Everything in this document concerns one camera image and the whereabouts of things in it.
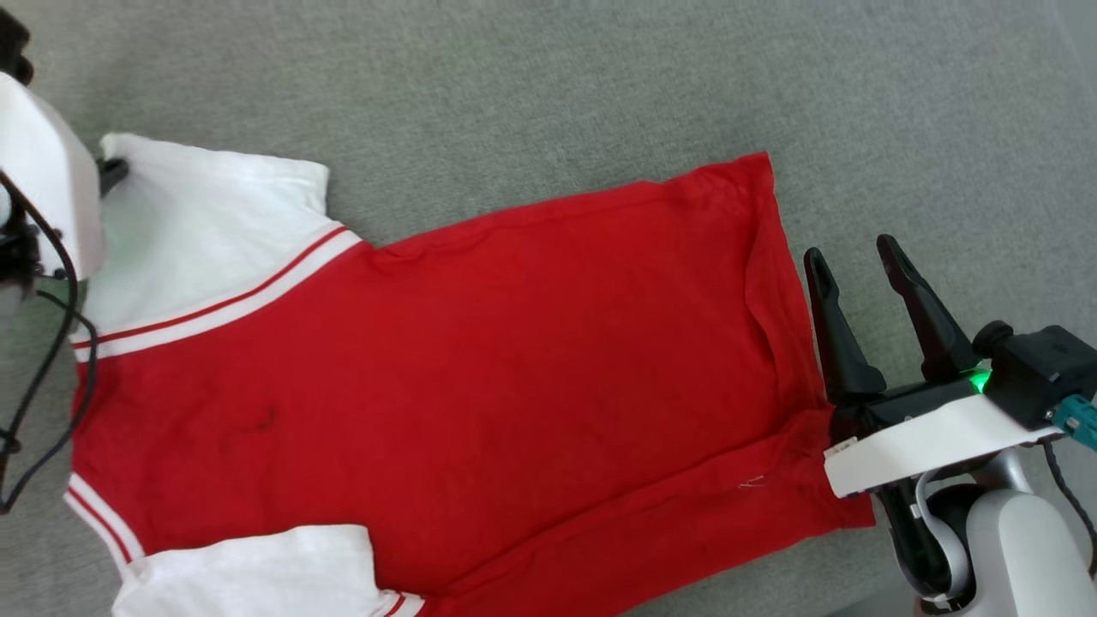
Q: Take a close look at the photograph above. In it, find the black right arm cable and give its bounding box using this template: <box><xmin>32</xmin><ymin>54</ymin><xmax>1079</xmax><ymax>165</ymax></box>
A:
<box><xmin>1041</xmin><ymin>437</ymin><xmax>1097</xmax><ymax>577</ymax></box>

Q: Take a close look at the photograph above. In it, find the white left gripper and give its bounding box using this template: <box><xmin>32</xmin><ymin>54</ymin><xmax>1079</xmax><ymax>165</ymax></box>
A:
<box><xmin>0</xmin><ymin>72</ymin><xmax>130</xmax><ymax>280</ymax></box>

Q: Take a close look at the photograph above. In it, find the red and white shirt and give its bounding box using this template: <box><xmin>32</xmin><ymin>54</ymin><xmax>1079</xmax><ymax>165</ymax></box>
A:
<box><xmin>64</xmin><ymin>131</ymin><xmax>877</xmax><ymax>617</ymax></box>

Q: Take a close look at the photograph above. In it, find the grey fabric sofa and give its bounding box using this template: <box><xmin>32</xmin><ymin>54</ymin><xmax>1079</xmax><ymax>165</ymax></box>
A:
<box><xmin>0</xmin><ymin>0</ymin><xmax>1097</xmax><ymax>617</ymax></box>

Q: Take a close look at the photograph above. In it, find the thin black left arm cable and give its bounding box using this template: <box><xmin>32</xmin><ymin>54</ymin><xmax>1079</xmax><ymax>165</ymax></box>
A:
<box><xmin>0</xmin><ymin>170</ymin><xmax>81</xmax><ymax>515</ymax></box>
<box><xmin>0</xmin><ymin>290</ymin><xmax>99</xmax><ymax>455</ymax></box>

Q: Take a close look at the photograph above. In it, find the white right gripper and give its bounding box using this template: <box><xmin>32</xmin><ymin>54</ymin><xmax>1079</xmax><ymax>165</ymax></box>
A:
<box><xmin>803</xmin><ymin>234</ymin><xmax>1064</xmax><ymax>499</ymax></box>

